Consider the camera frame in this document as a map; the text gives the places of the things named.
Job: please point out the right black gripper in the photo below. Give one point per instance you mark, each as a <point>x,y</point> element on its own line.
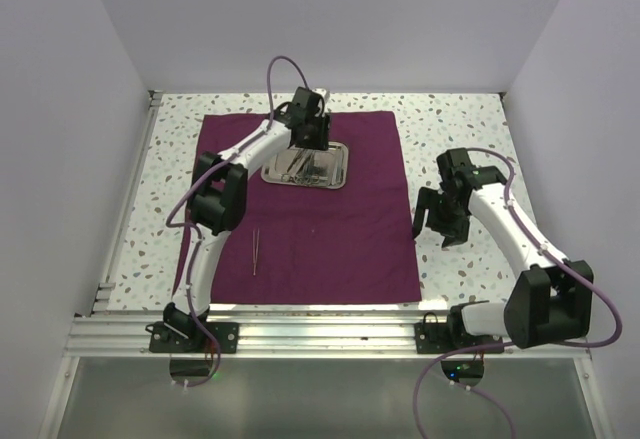
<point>455,233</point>

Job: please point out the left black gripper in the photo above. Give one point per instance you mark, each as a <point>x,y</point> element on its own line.
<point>321,141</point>

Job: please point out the steel instrument tray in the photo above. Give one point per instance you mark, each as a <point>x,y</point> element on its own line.
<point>334,162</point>

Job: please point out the steel surgical scissors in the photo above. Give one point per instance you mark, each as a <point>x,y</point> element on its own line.
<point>309,174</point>

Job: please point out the purple surgical wrap cloth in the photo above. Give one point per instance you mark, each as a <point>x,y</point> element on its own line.
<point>351,245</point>

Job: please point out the thin pink-tipped tweezers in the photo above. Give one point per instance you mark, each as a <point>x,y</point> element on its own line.
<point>255,250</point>

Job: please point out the steel forceps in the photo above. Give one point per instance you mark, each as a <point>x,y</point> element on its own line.
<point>297,163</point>

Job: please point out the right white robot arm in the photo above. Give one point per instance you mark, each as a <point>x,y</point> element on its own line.
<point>551,299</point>

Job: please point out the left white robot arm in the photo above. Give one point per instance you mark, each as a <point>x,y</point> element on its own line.
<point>216,202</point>

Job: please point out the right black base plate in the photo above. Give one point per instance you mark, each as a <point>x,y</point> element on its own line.
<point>434,334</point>

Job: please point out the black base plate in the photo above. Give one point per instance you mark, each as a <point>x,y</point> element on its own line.
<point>434,334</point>
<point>165,340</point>

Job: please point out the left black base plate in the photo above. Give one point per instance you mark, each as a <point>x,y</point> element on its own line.
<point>165,340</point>

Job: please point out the aluminium left side rail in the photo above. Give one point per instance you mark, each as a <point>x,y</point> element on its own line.
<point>107,280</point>

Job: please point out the aluminium rail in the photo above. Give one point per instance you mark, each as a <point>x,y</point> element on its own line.
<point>299,334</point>
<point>107,280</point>

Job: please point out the aluminium front rail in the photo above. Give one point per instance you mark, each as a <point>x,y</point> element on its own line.
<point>299,334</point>

